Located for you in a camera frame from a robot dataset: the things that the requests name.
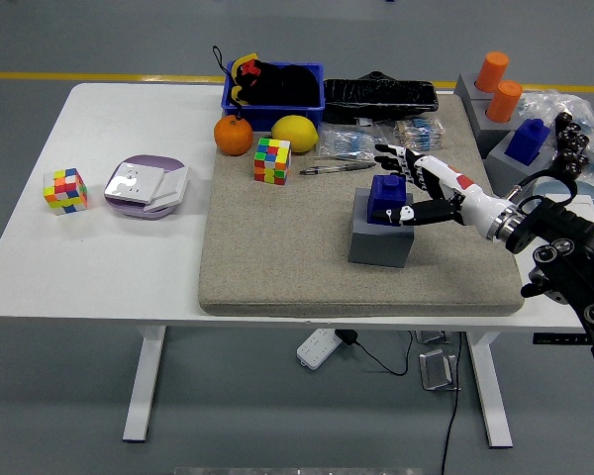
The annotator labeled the black floor cable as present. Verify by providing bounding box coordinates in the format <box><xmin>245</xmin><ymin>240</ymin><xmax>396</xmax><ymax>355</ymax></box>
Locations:
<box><xmin>441</xmin><ymin>332</ymin><xmax>464</xmax><ymax>475</ymax></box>

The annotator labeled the orange fruit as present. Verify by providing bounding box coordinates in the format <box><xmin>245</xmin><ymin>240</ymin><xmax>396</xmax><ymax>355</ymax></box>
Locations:
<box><xmin>213</xmin><ymin>115</ymin><xmax>254</xmax><ymax>157</ymax></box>

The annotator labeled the grey ballpoint pen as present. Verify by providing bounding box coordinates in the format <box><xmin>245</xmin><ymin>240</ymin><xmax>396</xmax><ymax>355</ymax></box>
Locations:
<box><xmin>298</xmin><ymin>161</ymin><xmax>378</xmax><ymax>176</ymax></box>

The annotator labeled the black table control panel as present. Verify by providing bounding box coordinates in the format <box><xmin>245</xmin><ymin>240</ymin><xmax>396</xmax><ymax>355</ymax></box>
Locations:
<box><xmin>533</xmin><ymin>333</ymin><xmax>593</xmax><ymax>346</ymax></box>

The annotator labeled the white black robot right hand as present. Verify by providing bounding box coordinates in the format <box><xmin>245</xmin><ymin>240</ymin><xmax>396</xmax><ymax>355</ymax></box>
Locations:
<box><xmin>373</xmin><ymin>142</ymin><xmax>507</xmax><ymax>238</ymax></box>

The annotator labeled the grey-brown mat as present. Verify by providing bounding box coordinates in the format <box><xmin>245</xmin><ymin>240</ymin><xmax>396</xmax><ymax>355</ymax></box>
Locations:
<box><xmin>197</xmin><ymin>93</ymin><xmax>526</xmax><ymax>318</ymax></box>

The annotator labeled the grey square seal holder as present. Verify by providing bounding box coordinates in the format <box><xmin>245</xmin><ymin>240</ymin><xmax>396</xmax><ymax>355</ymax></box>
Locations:
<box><xmin>347</xmin><ymin>186</ymin><xmax>417</xmax><ymax>268</ymax></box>
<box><xmin>485</xmin><ymin>129</ymin><xmax>555</xmax><ymax>200</ymax></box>

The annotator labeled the black plug with cord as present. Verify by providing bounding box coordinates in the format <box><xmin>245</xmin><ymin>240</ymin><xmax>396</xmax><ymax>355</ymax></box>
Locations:
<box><xmin>335</xmin><ymin>330</ymin><xmax>415</xmax><ymax>376</ymax></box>

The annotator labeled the grey round seal holder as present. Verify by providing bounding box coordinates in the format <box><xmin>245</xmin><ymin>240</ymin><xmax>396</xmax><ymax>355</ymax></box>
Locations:
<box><xmin>467</xmin><ymin>96</ymin><xmax>526</xmax><ymax>160</ymax></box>
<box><xmin>453</xmin><ymin>72</ymin><xmax>499</xmax><ymax>103</ymax></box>

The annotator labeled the yellow lemon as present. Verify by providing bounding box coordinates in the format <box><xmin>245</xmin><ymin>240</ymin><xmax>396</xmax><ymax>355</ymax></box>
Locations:
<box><xmin>270</xmin><ymin>115</ymin><xmax>320</xmax><ymax>153</ymax></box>

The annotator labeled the small colourful puzzle cube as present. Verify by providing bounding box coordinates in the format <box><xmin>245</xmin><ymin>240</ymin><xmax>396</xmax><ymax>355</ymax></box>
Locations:
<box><xmin>43</xmin><ymin>167</ymin><xmax>89</xmax><ymax>217</ymax></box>

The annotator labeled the large colourful puzzle cube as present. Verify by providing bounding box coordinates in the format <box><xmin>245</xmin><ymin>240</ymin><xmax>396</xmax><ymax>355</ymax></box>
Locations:
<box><xmin>253</xmin><ymin>137</ymin><xmax>292</xmax><ymax>187</ymax></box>

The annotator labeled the black pouch with strap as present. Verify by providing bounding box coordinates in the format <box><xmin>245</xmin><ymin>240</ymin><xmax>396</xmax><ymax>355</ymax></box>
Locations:
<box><xmin>211</xmin><ymin>45</ymin><xmax>321</xmax><ymax>123</ymax></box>

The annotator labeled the orange cylinder seal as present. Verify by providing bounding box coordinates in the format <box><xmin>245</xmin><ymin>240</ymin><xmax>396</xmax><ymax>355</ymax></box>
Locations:
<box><xmin>484</xmin><ymin>79</ymin><xmax>524</xmax><ymax>124</ymax></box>
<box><xmin>474</xmin><ymin>50</ymin><xmax>510</xmax><ymax>94</ymax></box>

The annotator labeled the white table leg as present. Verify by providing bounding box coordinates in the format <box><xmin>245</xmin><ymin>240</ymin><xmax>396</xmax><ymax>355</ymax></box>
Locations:
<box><xmin>464</xmin><ymin>331</ymin><xmax>514</xmax><ymax>449</ymax></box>
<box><xmin>122</xmin><ymin>326</ymin><xmax>168</xmax><ymax>443</ymax></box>

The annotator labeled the blue square seal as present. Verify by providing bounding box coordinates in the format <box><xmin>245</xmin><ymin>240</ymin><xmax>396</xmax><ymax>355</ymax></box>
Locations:
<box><xmin>365</xmin><ymin>173</ymin><xmax>408</xmax><ymax>227</ymax></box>
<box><xmin>504</xmin><ymin>118</ymin><xmax>550</xmax><ymax>167</ymax></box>

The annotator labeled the bag of tan resistors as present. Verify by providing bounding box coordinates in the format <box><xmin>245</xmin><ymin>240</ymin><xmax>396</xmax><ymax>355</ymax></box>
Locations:
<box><xmin>391</xmin><ymin>118</ymin><xmax>446</xmax><ymax>154</ymax></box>

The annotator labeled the white power strip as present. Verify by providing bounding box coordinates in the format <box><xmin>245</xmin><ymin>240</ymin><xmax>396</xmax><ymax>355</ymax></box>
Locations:
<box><xmin>296</xmin><ymin>328</ymin><xmax>341</xmax><ymax>370</ymax></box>

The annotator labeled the purple plate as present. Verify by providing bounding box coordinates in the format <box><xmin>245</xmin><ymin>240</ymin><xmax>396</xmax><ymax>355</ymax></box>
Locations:
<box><xmin>103</xmin><ymin>154</ymin><xmax>189</xmax><ymax>221</ymax></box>

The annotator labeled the large metal bracket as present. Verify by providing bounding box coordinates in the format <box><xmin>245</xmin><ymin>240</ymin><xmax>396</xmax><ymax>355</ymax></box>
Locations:
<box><xmin>419</xmin><ymin>348</ymin><xmax>459</xmax><ymax>392</ymax></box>

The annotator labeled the black wrapped long object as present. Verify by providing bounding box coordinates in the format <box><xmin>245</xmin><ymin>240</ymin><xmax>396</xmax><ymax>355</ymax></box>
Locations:
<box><xmin>321</xmin><ymin>70</ymin><xmax>440</xmax><ymax>126</ymax></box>

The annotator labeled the white socket panel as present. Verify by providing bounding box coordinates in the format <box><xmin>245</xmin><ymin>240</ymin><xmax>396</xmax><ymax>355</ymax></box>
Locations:
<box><xmin>103</xmin><ymin>161</ymin><xmax>165</xmax><ymax>204</ymax></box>

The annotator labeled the blue plastic bin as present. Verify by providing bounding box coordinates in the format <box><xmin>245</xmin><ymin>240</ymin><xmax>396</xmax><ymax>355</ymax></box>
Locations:
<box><xmin>220</xmin><ymin>60</ymin><xmax>327</xmax><ymax>133</ymax></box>

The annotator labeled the clear plastic bag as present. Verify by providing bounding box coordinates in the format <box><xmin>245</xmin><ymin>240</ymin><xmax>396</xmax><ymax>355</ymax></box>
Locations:
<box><xmin>517</xmin><ymin>88</ymin><xmax>594</xmax><ymax>174</ymax></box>

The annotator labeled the bag of blue resistors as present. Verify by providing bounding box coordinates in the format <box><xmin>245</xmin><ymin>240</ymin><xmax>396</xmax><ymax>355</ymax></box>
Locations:
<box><xmin>319</xmin><ymin>123</ymin><xmax>393</xmax><ymax>165</ymax></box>

